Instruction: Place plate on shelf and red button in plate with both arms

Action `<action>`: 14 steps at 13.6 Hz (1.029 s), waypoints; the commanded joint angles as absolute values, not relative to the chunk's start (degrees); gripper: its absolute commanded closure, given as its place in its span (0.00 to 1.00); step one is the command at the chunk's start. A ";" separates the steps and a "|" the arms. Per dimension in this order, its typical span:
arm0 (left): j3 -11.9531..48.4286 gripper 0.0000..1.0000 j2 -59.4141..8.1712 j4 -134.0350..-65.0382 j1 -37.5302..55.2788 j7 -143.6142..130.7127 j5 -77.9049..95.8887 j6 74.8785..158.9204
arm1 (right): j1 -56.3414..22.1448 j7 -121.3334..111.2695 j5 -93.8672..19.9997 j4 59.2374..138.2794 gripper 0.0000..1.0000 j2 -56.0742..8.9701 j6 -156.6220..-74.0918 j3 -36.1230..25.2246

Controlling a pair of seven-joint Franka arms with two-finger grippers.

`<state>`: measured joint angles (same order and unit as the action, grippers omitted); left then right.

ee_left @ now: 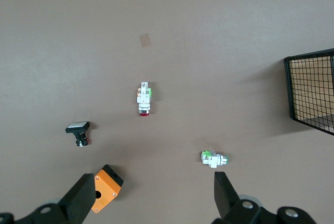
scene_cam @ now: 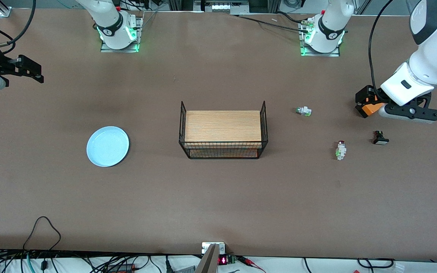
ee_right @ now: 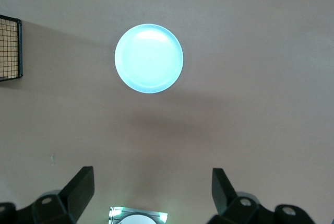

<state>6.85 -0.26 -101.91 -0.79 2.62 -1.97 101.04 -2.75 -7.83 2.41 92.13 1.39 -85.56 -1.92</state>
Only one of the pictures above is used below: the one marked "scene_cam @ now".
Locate red push button switch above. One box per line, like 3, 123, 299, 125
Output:
335, 140, 347, 161

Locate light blue round plate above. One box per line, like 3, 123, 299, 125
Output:
86, 126, 130, 167

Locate large wooden shelf board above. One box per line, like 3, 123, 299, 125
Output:
185, 110, 262, 149

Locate black device with white labels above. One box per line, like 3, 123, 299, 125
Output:
194, 0, 250, 15

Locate red test leads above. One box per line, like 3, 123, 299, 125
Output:
237, 256, 266, 273

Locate black power adapter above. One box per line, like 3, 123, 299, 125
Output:
107, 264, 135, 273

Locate white mounting block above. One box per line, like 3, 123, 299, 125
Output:
202, 242, 226, 254

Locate grey metal bar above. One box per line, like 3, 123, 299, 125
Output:
195, 243, 220, 273

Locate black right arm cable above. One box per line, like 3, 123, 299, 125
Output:
0, 0, 37, 50

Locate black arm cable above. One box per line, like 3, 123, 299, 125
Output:
368, 0, 393, 101
0, 0, 37, 50

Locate black square push button switch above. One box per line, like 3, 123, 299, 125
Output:
373, 130, 389, 145

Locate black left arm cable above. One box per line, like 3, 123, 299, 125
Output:
368, 0, 393, 101

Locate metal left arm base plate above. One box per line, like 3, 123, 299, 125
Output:
299, 21, 341, 57

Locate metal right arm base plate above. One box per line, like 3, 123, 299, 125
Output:
101, 15, 140, 53

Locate black cable across table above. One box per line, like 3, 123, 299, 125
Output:
237, 14, 310, 31

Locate black looped thin cable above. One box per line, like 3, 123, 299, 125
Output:
23, 216, 61, 251

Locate black coiled cable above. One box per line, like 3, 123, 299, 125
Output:
357, 258, 395, 269

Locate black wire rack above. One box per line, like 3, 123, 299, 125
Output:
179, 100, 269, 160

